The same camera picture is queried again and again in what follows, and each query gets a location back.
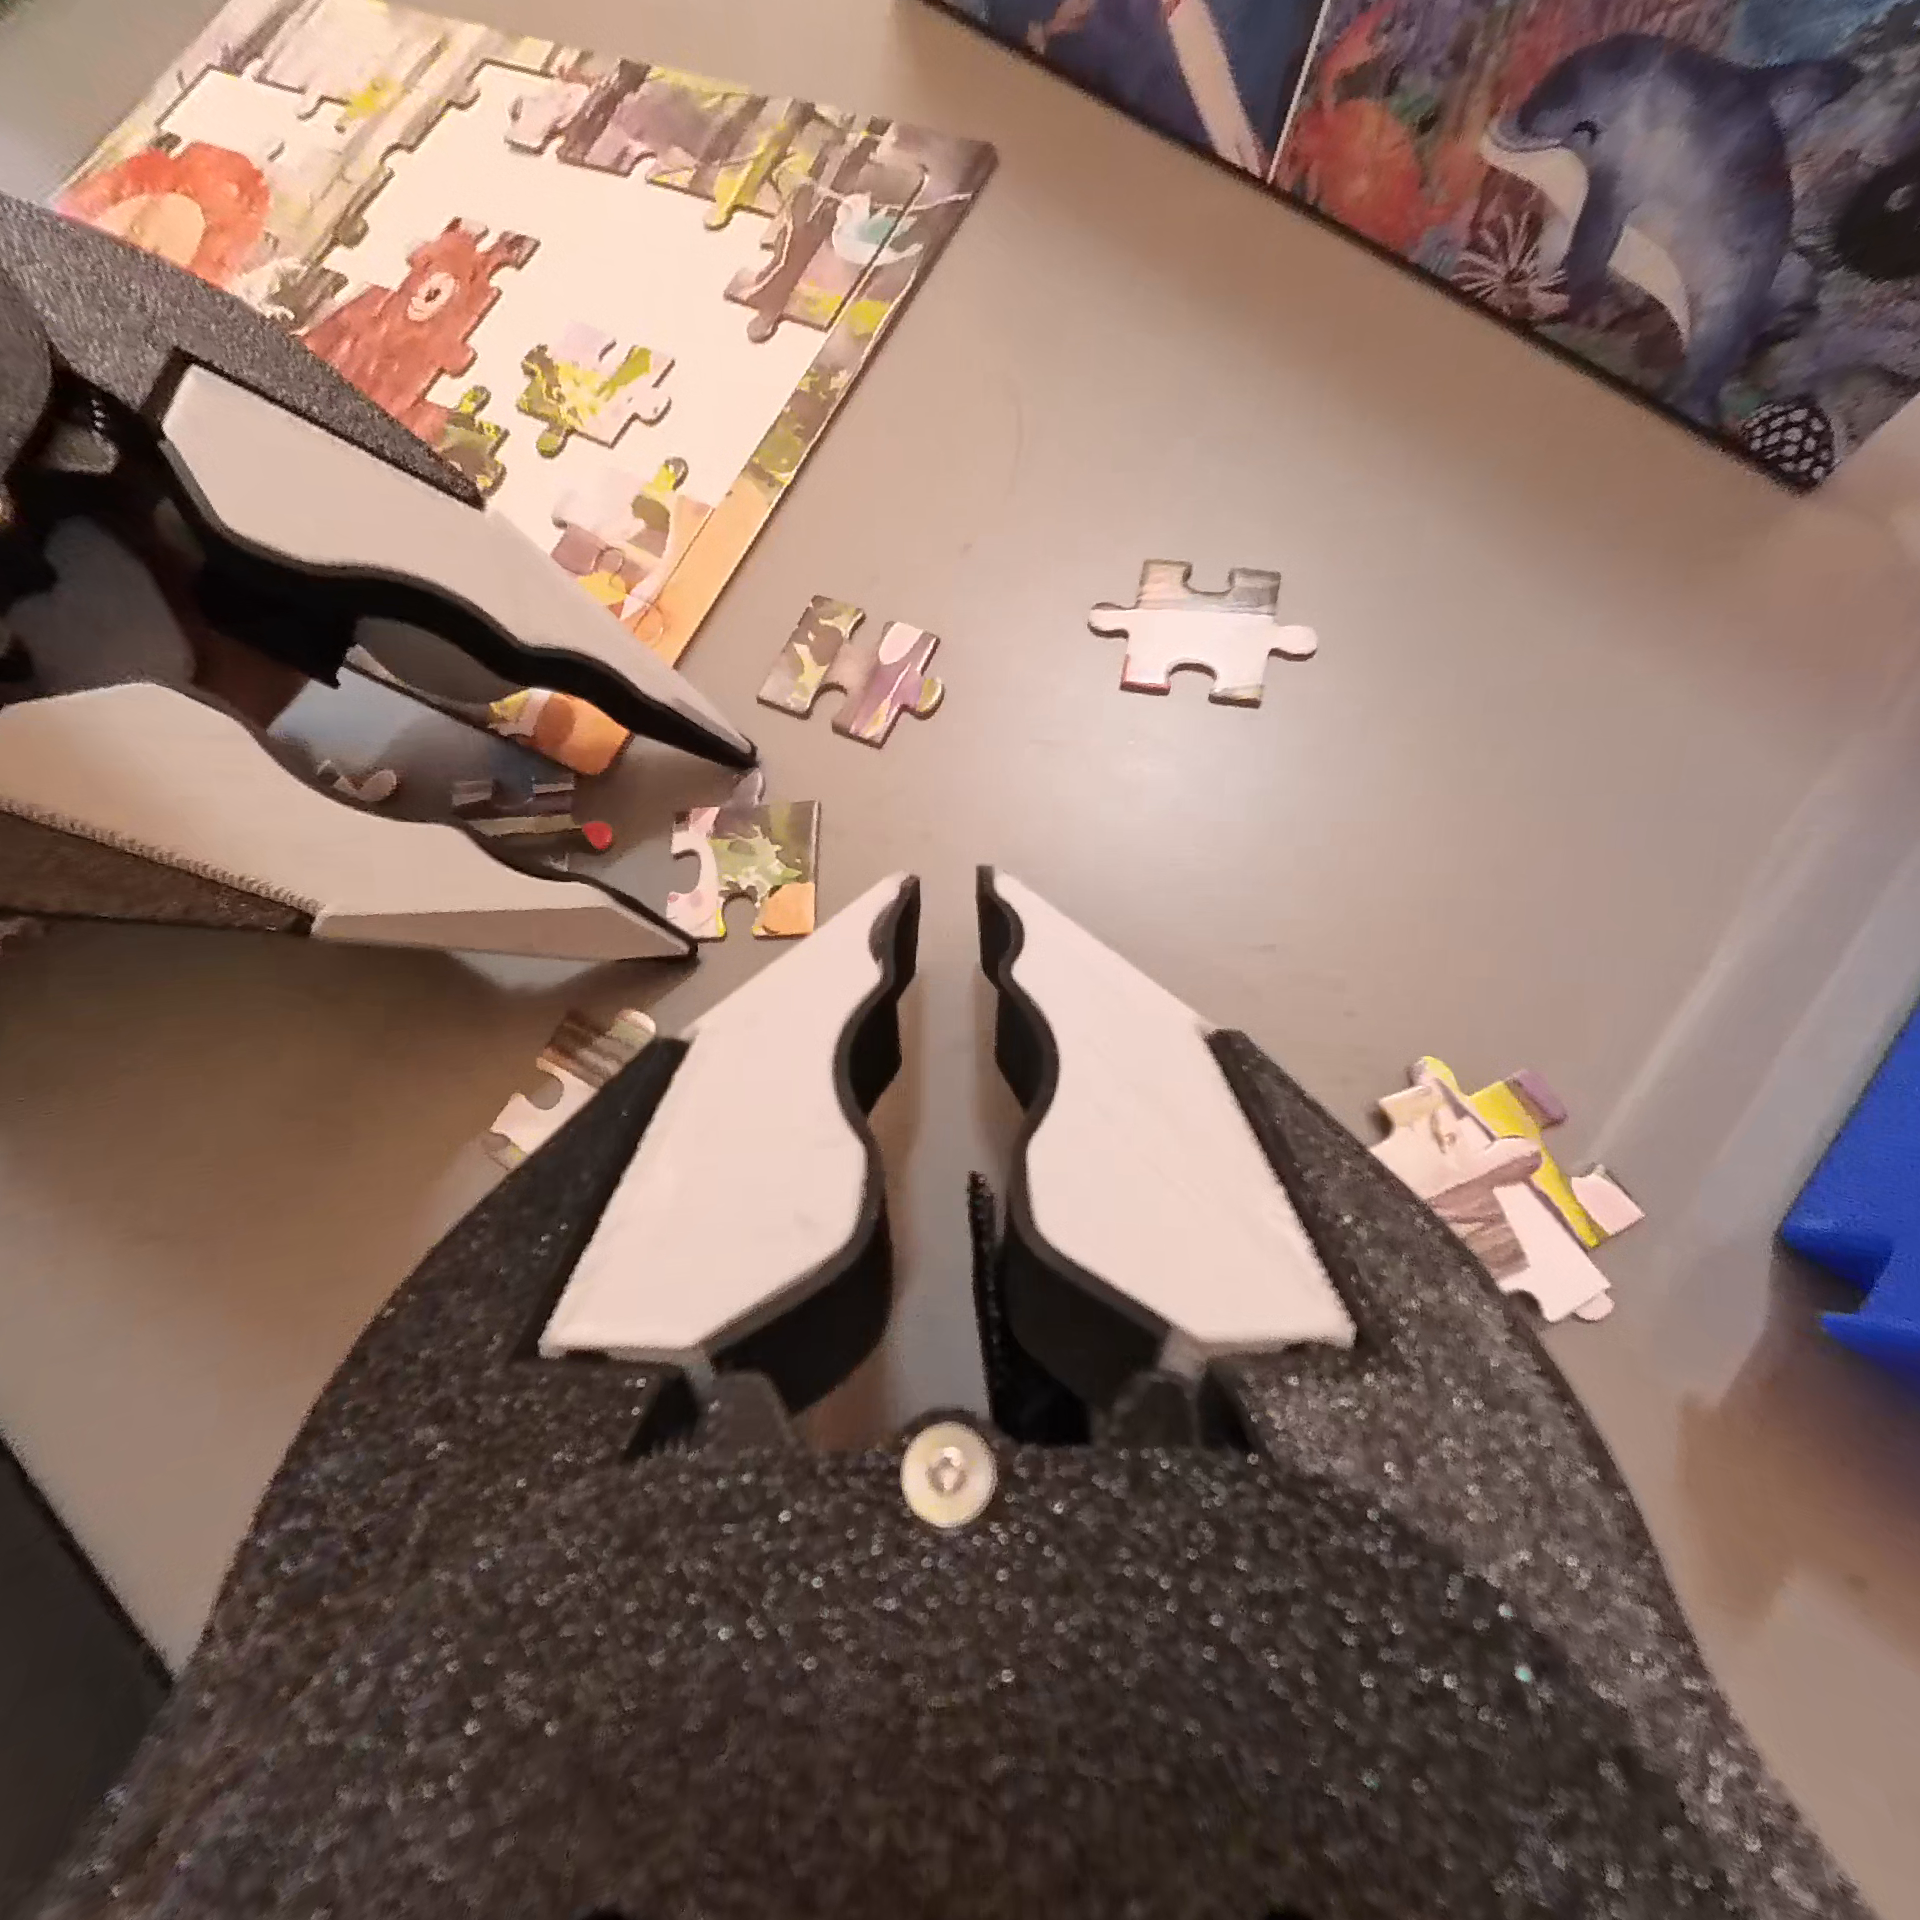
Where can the forest animal jigsaw puzzle board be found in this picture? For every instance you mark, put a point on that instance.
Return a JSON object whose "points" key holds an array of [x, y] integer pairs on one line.
{"points": [[450, 149]]}

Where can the dark blue illustrated puzzle box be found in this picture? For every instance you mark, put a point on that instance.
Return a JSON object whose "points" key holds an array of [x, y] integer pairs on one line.
{"points": [[1499, 149]]}

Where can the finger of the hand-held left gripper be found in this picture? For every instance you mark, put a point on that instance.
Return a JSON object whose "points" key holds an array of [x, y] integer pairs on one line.
{"points": [[224, 839], [374, 480]]}

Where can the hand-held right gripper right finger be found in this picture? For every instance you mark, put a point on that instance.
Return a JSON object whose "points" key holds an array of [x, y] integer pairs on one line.
{"points": [[1170, 1184]]}

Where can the blue plastic object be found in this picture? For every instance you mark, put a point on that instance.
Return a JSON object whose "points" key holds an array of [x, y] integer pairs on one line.
{"points": [[1867, 1200]]}

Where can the orange green puzzle piece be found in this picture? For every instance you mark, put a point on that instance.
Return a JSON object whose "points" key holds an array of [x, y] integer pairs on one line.
{"points": [[757, 870]]}

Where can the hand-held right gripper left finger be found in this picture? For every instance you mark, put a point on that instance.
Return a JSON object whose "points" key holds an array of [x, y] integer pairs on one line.
{"points": [[721, 1184]]}

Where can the white grey puzzle piece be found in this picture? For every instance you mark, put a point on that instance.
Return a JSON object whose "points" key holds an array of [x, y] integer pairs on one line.
{"points": [[1206, 639]]}

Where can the purple green puzzle piece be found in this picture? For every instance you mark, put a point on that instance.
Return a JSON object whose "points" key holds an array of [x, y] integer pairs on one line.
{"points": [[838, 667]]}

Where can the purple yellow puzzle piece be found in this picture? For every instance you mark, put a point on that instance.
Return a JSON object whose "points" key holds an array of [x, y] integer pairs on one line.
{"points": [[1515, 1119]]}

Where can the purple grey striped puzzle piece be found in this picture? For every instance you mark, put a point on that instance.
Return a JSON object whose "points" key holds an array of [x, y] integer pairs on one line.
{"points": [[1462, 1200]]}

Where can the striped puzzle piece red dot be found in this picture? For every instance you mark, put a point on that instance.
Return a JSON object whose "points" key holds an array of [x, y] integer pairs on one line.
{"points": [[524, 819]]}

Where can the grey desk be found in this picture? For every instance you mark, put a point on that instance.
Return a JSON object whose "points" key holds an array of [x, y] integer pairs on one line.
{"points": [[1200, 901]]}

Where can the white puzzle piece red knob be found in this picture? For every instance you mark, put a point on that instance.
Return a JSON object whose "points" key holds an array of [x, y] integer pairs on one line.
{"points": [[1553, 1275]]}

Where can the green yellow puzzle piece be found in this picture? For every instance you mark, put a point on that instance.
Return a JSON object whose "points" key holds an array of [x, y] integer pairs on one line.
{"points": [[593, 390]]}

